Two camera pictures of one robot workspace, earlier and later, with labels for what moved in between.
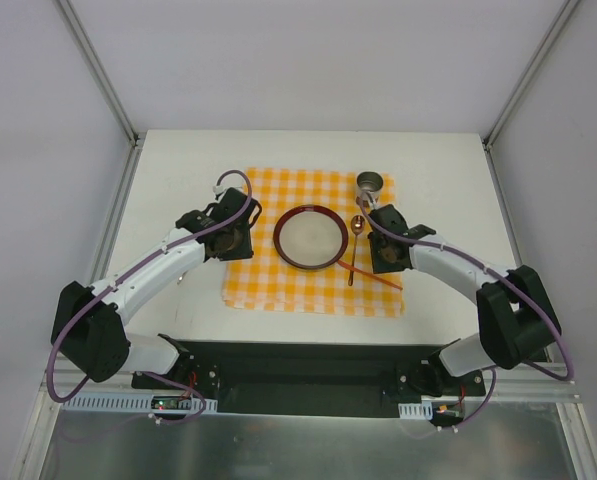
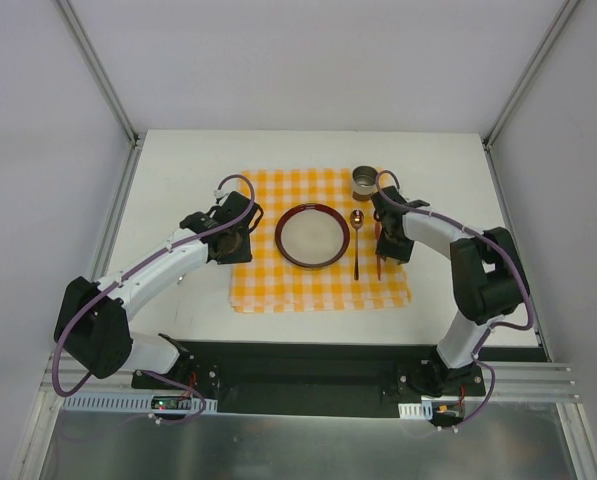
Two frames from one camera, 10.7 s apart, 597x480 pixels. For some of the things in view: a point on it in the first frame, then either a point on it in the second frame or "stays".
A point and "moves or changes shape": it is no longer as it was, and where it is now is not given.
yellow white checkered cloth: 346,288 stays
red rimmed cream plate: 310,236 stays
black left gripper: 239,203 stays
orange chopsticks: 345,264 moves or changes shape
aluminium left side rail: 116,213 stays
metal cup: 368,186 moves or changes shape
